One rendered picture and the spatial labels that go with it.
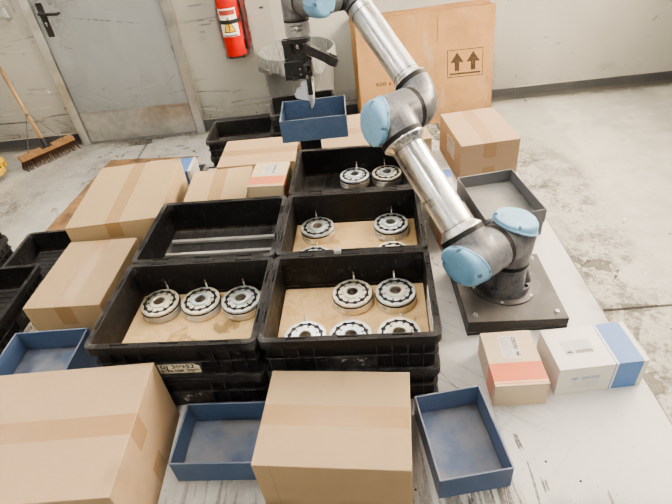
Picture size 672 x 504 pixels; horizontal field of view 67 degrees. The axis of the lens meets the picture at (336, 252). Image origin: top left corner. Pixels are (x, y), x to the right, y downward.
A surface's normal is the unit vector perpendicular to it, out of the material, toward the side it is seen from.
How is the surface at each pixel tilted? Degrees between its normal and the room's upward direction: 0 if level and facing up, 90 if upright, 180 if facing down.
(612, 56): 90
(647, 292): 0
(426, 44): 80
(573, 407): 0
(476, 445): 0
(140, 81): 90
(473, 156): 90
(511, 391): 90
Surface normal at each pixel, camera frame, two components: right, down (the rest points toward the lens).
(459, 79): -0.02, 0.41
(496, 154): 0.10, 0.61
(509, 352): -0.10, -0.78
